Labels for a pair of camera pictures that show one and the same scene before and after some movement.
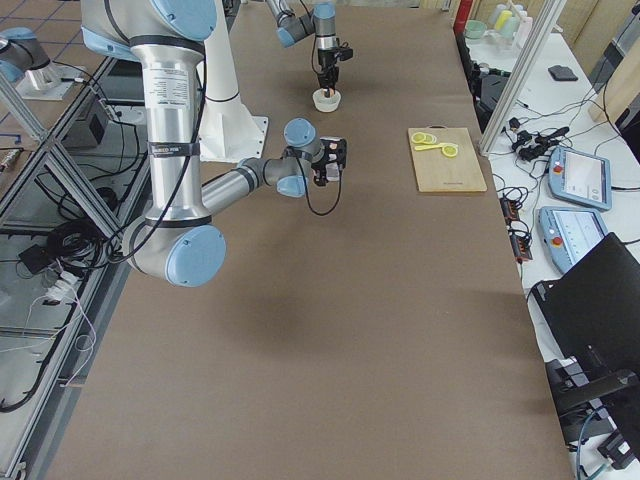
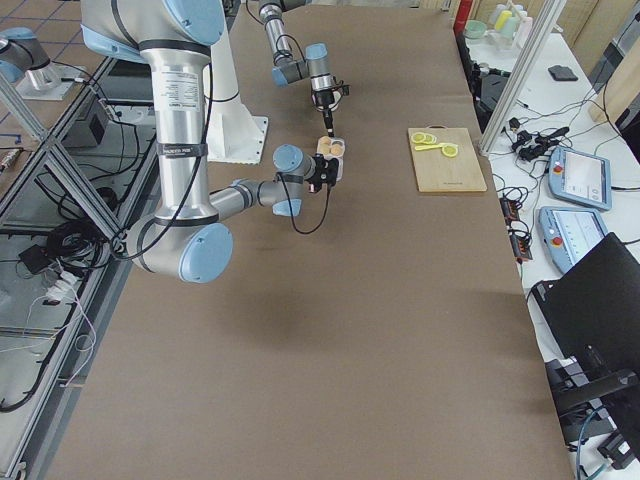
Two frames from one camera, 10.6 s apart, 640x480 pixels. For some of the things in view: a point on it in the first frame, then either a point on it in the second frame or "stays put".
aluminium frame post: x=522 y=76 stays put
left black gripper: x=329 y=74 -> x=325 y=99
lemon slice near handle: x=421 y=138 stays put
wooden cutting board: x=436 y=172 stays put
